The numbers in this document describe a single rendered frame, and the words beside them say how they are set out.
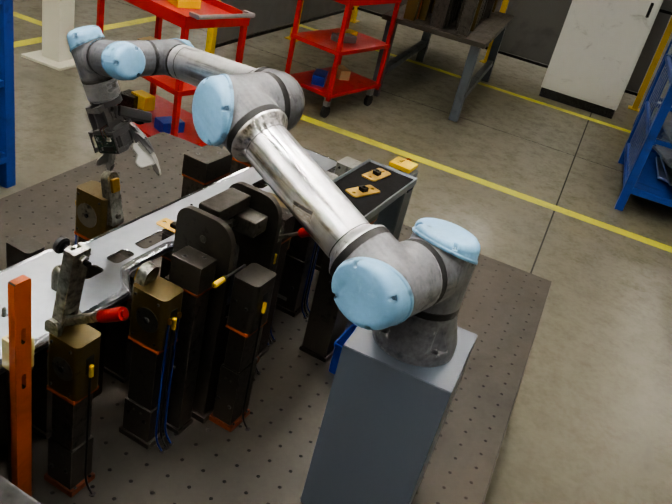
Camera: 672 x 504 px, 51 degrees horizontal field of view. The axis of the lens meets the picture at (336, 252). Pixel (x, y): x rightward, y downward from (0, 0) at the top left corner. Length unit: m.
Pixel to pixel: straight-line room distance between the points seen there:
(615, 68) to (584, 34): 0.46
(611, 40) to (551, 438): 5.42
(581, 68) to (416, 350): 6.81
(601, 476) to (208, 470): 1.83
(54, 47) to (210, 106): 4.61
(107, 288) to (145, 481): 0.38
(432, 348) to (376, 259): 0.26
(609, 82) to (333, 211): 6.89
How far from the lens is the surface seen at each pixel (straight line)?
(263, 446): 1.58
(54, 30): 5.77
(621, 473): 3.06
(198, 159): 1.95
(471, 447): 1.74
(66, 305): 1.21
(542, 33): 8.70
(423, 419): 1.25
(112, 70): 1.55
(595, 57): 7.86
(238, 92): 1.22
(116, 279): 1.48
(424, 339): 1.21
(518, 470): 2.83
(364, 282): 1.04
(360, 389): 1.26
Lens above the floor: 1.83
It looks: 29 degrees down
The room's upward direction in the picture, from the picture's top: 14 degrees clockwise
